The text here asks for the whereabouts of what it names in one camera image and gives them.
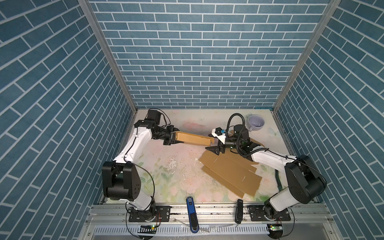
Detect cardboard box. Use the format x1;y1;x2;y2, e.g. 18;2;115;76
175;131;215;147

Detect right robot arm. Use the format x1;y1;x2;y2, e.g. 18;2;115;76
206;125;327;221

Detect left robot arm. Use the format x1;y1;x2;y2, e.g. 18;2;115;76
102;108;179;219

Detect lavender ceramic cup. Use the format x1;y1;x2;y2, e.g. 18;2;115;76
248;115;265;132

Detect blue black handheld tool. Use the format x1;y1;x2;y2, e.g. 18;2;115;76
186;197;200;234

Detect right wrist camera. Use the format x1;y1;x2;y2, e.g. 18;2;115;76
211;127;227;144

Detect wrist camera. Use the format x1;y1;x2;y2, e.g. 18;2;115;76
211;127;227;144
146;109;163;125

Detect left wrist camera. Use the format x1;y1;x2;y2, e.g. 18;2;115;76
146;109;163;125

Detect green handled pliers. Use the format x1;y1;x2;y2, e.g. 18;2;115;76
275;170;283;192

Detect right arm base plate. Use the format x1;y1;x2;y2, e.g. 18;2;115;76
247;205;291;222

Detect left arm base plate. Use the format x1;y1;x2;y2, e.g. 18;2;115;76
128;206;171;223

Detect aluminium front rail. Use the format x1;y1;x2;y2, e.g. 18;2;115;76
86;203;334;225

